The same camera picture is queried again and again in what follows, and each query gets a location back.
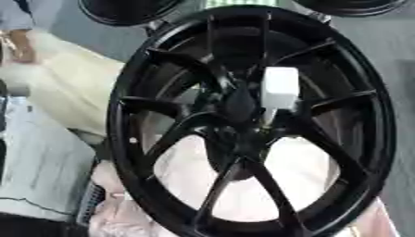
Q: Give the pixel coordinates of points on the black round wheel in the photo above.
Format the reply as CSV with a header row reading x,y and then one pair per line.
x,y
124,12
351,7

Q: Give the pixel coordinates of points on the black spoked wheel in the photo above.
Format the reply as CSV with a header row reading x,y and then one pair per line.
x,y
178,203

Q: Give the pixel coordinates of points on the person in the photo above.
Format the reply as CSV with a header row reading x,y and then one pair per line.
x,y
70,86
15,18

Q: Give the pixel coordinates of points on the green striped panel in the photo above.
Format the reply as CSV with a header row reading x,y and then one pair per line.
x,y
240,2

